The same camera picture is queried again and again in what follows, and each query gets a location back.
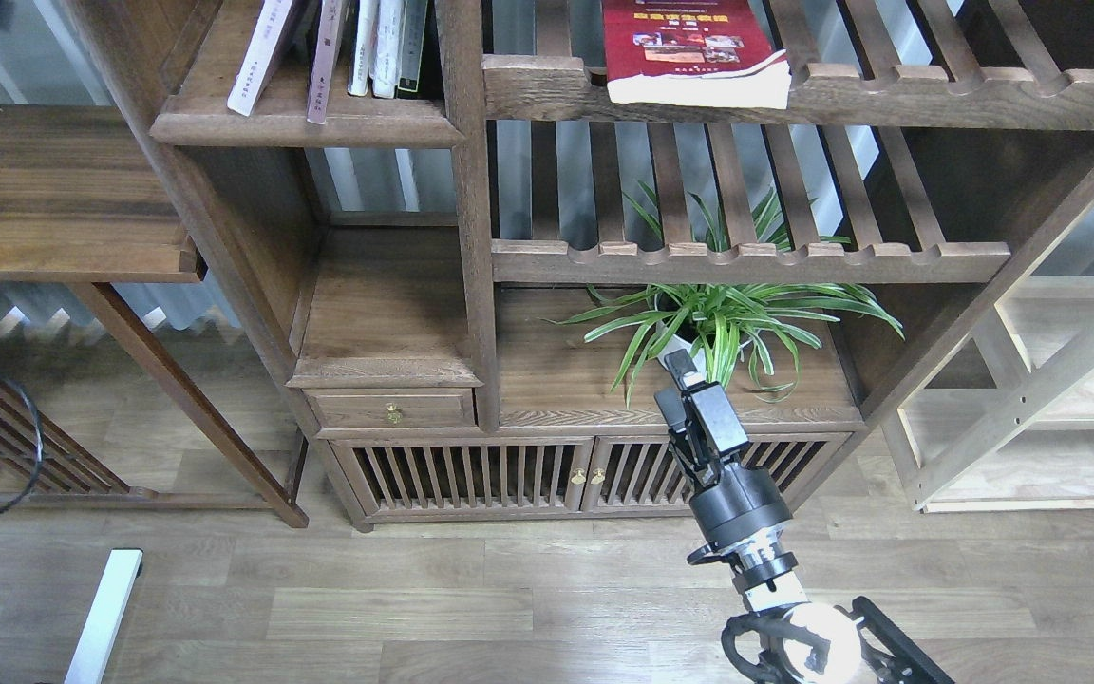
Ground maroon book white characters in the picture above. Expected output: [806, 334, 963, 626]
[307, 1, 350, 124]

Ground white post on floor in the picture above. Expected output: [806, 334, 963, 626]
[65, 548, 143, 683]

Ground green spider plant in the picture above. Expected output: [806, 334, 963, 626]
[547, 179, 904, 490]

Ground dark wooden bookshelf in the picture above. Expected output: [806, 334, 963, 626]
[65, 1, 1094, 531]

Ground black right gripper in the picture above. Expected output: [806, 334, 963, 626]
[654, 351, 795, 571]

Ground dark wooden side table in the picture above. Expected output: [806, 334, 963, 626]
[0, 105, 309, 528]

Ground white plant pot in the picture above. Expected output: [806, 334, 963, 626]
[657, 332, 750, 386]

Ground red book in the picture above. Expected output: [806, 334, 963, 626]
[602, 1, 791, 109]

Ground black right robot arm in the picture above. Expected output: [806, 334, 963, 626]
[655, 351, 948, 683]

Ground dark upright book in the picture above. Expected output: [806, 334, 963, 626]
[395, 0, 429, 98]

